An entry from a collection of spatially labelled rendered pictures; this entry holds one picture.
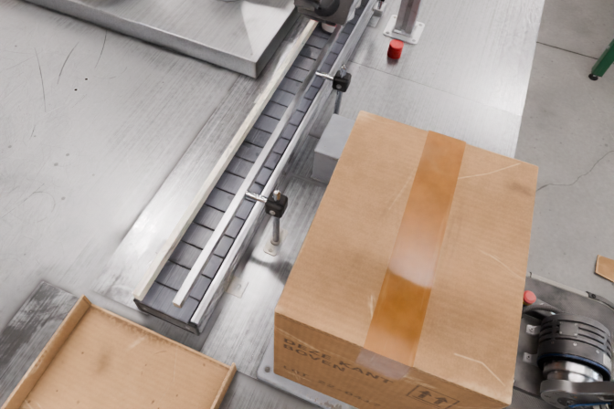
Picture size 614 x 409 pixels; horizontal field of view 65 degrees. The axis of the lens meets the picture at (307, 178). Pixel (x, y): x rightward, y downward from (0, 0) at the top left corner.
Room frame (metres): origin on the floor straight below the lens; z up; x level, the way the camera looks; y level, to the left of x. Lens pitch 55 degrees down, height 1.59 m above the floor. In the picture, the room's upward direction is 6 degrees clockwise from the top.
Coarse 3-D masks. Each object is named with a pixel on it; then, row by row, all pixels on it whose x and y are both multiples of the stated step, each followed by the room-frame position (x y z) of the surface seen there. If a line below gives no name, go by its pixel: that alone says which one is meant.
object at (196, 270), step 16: (336, 32) 0.80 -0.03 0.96; (320, 64) 0.70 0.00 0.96; (304, 80) 0.65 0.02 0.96; (288, 112) 0.57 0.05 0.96; (272, 144) 0.50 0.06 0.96; (256, 176) 0.43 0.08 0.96; (240, 192) 0.40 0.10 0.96; (224, 224) 0.34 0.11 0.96; (208, 240) 0.31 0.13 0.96; (208, 256) 0.28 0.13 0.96; (192, 272) 0.26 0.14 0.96; (192, 288) 0.24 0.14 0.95; (176, 304) 0.21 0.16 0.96
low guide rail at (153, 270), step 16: (304, 32) 0.85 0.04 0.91; (288, 64) 0.75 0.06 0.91; (272, 80) 0.69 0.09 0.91; (256, 112) 0.60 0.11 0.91; (240, 128) 0.56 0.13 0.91; (240, 144) 0.54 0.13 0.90; (224, 160) 0.49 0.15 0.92; (208, 176) 0.45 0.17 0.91; (208, 192) 0.43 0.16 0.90; (192, 208) 0.38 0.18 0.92; (176, 240) 0.33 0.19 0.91; (160, 256) 0.30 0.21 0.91; (144, 288) 0.24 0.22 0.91
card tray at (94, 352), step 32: (64, 320) 0.20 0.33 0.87; (96, 320) 0.21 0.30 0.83; (128, 320) 0.22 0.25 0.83; (64, 352) 0.16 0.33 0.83; (96, 352) 0.17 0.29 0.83; (128, 352) 0.17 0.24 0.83; (160, 352) 0.17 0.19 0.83; (192, 352) 0.18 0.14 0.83; (32, 384) 0.11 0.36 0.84; (64, 384) 0.12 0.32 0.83; (96, 384) 0.12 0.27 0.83; (128, 384) 0.13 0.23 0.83; (160, 384) 0.13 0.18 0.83; (192, 384) 0.14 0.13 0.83; (224, 384) 0.13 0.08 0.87
